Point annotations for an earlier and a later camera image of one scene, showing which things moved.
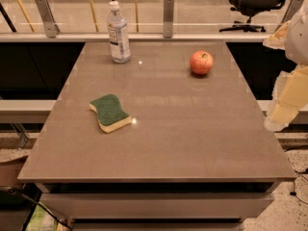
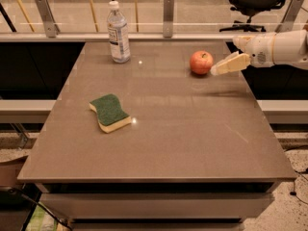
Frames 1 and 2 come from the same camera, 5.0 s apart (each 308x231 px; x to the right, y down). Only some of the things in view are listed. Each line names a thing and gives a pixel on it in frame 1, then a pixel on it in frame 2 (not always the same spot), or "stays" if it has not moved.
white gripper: x=298 y=43 -> x=260 y=51
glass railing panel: x=150 y=9 stays
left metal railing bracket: x=52 y=29 stays
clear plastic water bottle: x=118 y=35 stays
